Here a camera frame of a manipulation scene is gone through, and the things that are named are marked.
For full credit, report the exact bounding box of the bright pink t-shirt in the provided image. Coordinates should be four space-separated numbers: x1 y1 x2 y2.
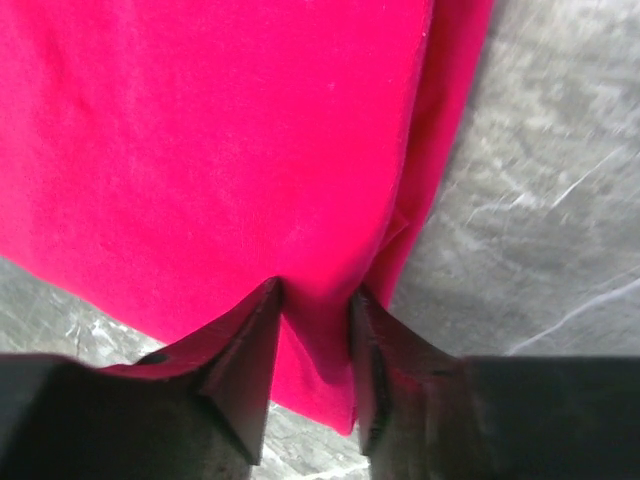
1 1 493 434

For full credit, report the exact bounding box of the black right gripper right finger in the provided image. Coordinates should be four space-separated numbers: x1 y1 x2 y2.
350 289 639 479

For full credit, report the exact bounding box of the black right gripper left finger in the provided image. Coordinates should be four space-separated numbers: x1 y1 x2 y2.
1 278 282 479

